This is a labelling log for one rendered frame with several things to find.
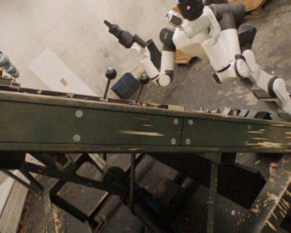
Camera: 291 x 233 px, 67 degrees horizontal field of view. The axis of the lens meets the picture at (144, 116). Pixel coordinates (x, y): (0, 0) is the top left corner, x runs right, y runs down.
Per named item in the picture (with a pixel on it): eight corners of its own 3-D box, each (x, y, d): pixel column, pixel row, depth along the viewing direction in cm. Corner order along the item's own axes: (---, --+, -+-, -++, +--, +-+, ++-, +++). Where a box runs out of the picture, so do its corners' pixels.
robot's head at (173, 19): (180, 14, 119) (168, 8, 115) (187, 18, 112) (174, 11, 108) (174, 26, 121) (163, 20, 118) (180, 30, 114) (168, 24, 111)
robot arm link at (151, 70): (140, 64, 149) (154, 87, 156) (143, 67, 139) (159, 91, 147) (153, 55, 149) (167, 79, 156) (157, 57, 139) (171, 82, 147)
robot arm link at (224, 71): (196, 54, 94) (217, 90, 100) (217, 44, 86) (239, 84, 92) (205, 43, 100) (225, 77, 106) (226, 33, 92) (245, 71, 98)
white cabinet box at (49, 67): (117, 115, 525) (48, 46, 444) (100, 133, 519) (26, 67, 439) (112, 110, 580) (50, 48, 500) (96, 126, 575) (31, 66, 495)
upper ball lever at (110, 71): (109, 107, 76) (119, 71, 69) (98, 106, 74) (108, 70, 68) (107, 101, 79) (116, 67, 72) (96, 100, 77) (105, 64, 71)
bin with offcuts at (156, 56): (170, 57, 564) (154, 37, 539) (156, 72, 559) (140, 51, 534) (162, 58, 611) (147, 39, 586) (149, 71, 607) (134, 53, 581)
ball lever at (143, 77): (140, 110, 81) (153, 77, 75) (131, 110, 80) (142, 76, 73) (137, 105, 84) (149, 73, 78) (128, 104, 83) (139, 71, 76)
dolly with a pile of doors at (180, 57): (207, 50, 443) (196, 33, 427) (189, 68, 438) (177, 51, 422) (191, 51, 499) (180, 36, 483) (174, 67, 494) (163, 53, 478)
